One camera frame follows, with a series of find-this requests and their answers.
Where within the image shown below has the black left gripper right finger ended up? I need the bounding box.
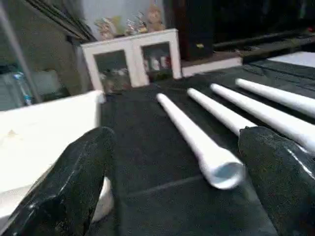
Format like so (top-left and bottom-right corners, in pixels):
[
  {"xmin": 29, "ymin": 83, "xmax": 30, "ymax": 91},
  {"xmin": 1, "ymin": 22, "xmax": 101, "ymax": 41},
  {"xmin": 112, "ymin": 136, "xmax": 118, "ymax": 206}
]
[{"xmin": 239, "ymin": 126, "xmax": 315, "ymax": 236}]

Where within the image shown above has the black work mat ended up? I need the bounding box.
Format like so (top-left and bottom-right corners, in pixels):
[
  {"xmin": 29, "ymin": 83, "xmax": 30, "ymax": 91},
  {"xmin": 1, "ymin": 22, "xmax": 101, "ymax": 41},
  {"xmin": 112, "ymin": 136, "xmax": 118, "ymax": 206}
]
[{"xmin": 86, "ymin": 52, "xmax": 315, "ymax": 236}]

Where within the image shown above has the beige plush figure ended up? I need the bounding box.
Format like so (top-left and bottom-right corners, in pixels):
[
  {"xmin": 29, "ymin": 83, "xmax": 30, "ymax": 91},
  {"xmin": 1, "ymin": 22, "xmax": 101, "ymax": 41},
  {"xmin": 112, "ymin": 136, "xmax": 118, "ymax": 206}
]
[{"xmin": 147, "ymin": 5, "xmax": 166, "ymax": 32}]

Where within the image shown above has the white drawer unit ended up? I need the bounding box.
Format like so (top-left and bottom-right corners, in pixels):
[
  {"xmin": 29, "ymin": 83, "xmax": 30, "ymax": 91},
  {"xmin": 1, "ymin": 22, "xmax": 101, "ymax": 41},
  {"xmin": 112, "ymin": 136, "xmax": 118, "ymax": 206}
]
[{"xmin": 181, "ymin": 52, "xmax": 243, "ymax": 78}]

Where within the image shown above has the white plastic table leg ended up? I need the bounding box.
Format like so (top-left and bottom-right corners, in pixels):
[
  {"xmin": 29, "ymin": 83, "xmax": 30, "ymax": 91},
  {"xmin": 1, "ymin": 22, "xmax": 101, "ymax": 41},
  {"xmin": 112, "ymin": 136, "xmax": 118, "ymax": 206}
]
[
  {"xmin": 210, "ymin": 83, "xmax": 315, "ymax": 153},
  {"xmin": 157, "ymin": 92, "xmax": 246, "ymax": 190},
  {"xmin": 235, "ymin": 78, "xmax": 315, "ymax": 118},
  {"xmin": 187, "ymin": 88, "xmax": 256, "ymax": 137}
]

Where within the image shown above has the white glass-door cabinet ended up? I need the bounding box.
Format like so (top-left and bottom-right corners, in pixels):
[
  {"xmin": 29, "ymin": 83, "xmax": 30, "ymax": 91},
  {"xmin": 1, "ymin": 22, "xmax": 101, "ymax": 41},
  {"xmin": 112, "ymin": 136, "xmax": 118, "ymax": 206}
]
[{"xmin": 80, "ymin": 29, "xmax": 183, "ymax": 94}]

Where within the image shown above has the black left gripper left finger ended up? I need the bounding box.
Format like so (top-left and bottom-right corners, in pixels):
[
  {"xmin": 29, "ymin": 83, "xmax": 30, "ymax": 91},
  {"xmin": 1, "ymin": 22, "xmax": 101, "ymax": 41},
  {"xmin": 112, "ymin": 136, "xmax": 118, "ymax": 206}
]
[{"xmin": 0, "ymin": 127, "xmax": 117, "ymax": 236}]

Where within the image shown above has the white plastic table top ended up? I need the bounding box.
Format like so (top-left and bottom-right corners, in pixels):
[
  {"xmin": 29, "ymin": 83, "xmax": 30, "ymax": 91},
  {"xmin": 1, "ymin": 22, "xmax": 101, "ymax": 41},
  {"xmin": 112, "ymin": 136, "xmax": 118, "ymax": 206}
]
[{"xmin": 0, "ymin": 90, "xmax": 115, "ymax": 224}]

